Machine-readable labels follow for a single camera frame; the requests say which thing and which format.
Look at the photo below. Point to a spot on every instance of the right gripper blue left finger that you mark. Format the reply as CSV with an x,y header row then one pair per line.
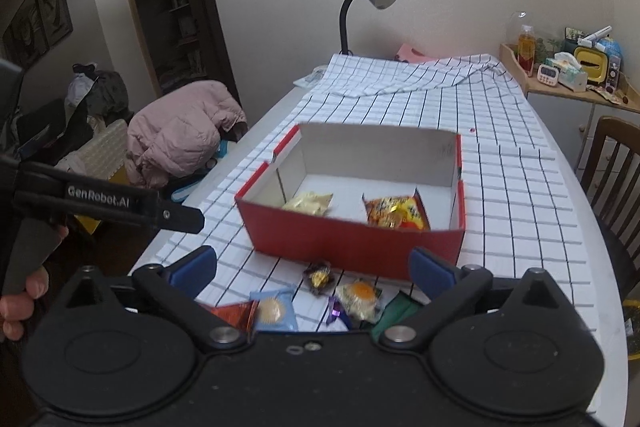
x,y
172,291

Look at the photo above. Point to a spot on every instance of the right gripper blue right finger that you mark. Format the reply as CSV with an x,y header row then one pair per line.
x,y
453,294

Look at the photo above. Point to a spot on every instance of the green snack packet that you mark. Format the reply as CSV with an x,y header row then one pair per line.
x,y
397,310

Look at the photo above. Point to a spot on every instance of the red brown triangular snack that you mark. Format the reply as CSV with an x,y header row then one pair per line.
x,y
238,315

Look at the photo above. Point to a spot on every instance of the red yellow snack bag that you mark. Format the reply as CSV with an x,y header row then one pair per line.
x,y
397,212

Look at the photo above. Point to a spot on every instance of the egg yolk pastry packet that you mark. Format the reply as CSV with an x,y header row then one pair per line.
x,y
360,300

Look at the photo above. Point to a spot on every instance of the light blue biscuit packet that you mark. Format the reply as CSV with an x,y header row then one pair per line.
x,y
275,311

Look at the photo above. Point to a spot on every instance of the purple candy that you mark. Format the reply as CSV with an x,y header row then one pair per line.
x,y
337,312

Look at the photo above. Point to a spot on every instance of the pale yellow snack packet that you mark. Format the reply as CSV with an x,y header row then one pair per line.
x,y
309,203

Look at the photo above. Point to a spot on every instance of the person's left hand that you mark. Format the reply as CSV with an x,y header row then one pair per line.
x,y
17,308

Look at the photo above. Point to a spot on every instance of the red cardboard box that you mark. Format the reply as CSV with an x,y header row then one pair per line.
x,y
352,161

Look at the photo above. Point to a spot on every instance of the pink puffer jacket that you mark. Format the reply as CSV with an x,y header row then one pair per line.
x,y
176,135

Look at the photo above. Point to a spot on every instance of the wooden chair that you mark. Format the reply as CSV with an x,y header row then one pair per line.
x,y
611,182

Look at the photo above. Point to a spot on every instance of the wooden corner cabinet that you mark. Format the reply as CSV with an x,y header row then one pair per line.
x,y
570,117

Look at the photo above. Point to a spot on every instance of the white digital timer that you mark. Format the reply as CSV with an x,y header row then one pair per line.
x,y
548,75

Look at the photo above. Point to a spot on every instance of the tissue box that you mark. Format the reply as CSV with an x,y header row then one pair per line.
x,y
572,75

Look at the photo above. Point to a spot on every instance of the orange drink bottle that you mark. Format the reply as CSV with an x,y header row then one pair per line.
x,y
526,49

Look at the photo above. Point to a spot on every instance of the dark bookshelf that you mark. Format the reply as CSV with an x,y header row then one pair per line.
x,y
181,42

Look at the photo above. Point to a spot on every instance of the dark wall picture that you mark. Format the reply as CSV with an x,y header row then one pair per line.
x,y
35,28

